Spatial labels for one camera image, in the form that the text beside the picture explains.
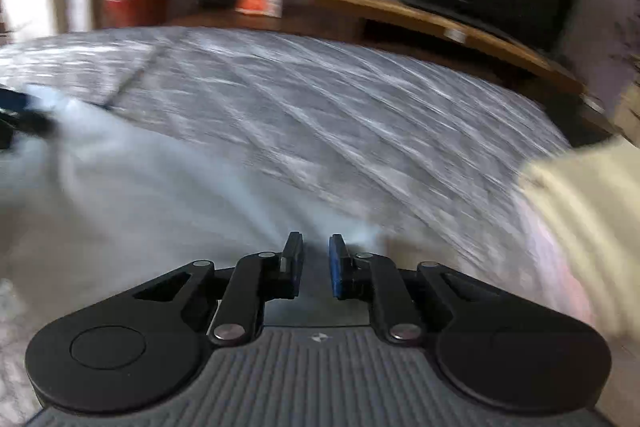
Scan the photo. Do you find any white shirt with navy trim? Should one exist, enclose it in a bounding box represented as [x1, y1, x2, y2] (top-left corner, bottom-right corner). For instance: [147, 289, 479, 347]
[0, 84, 391, 308]

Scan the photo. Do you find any orange tissue box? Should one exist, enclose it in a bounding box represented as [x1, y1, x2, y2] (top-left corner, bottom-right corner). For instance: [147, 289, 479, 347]
[235, 0, 283, 18]

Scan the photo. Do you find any cream cloth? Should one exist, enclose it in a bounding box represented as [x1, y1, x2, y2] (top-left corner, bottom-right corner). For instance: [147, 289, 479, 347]
[517, 134, 640, 343]

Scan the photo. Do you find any red plant pot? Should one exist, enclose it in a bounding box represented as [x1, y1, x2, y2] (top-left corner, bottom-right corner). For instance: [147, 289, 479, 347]
[102, 0, 173, 28]

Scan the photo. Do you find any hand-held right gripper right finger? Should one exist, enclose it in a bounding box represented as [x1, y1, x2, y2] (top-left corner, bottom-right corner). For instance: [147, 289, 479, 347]
[327, 234, 502, 348]

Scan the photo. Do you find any wooden television stand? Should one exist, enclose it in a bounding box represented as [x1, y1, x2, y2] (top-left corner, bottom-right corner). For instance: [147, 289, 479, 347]
[320, 0, 621, 132]

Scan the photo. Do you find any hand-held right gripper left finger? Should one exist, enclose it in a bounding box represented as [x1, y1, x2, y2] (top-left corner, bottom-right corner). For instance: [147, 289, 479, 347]
[132, 232, 305, 348]

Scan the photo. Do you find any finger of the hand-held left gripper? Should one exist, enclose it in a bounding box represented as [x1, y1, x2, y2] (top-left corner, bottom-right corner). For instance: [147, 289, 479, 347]
[0, 87, 57, 142]

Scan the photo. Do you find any grey quilted bedspread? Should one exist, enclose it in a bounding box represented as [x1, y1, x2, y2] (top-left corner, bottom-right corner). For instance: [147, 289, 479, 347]
[0, 24, 640, 427]

